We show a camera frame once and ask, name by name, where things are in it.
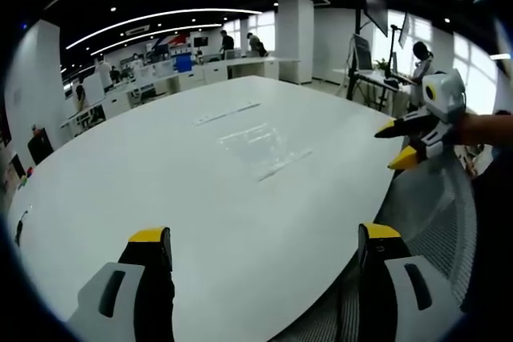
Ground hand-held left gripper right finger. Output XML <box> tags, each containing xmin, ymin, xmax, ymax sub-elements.
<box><xmin>356</xmin><ymin>221</ymin><xmax>463</xmax><ymax>342</ymax></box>

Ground white table cable cover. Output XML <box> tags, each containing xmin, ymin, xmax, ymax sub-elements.
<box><xmin>191</xmin><ymin>102</ymin><xmax>262</xmax><ymax>127</ymax></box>

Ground person's dark clothing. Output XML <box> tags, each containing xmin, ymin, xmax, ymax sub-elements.
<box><xmin>458</xmin><ymin>143</ymin><xmax>513</xmax><ymax>315</ymax></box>

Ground long white office counter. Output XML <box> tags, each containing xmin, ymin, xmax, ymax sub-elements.
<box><xmin>59</xmin><ymin>55</ymin><xmax>301</xmax><ymax>129</ymax></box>

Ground clear resealable plastic bag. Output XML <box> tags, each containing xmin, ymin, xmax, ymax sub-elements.
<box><xmin>217</xmin><ymin>120</ymin><xmax>314</xmax><ymax>183</ymax></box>

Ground hanging black monitor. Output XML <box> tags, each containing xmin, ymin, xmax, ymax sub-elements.
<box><xmin>362</xmin><ymin>0</ymin><xmax>390</xmax><ymax>38</ymax></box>

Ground black-framed standing desk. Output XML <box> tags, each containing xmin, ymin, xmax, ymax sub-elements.
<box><xmin>344</xmin><ymin>59</ymin><xmax>418</xmax><ymax>113</ymax></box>

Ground computer monitor on stand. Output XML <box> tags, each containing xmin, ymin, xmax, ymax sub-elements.
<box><xmin>349</xmin><ymin>32</ymin><xmax>374</xmax><ymax>71</ymax></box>

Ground black office chair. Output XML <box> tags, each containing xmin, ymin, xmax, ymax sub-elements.
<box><xmin>26</xmin><ymin>127</ymin><xmax>55</xmax><ymax>166</ymax></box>

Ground blue storage box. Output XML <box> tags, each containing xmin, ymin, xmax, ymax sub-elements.
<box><xmin>174</xmin><ymin>54</ymin><xmax>193</xmax><ymax>74</ymax></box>

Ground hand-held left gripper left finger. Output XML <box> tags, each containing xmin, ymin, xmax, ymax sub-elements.
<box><xmin>67</xmin><ymin>226</ymin><xmax>176</xmax><ymax>342</ymax></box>

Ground grey mesh office chair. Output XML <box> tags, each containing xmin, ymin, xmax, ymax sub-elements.
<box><xmin>276</xmin><ymin>152</ymin><xmax>479</xmax><ymax>342</ymax></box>

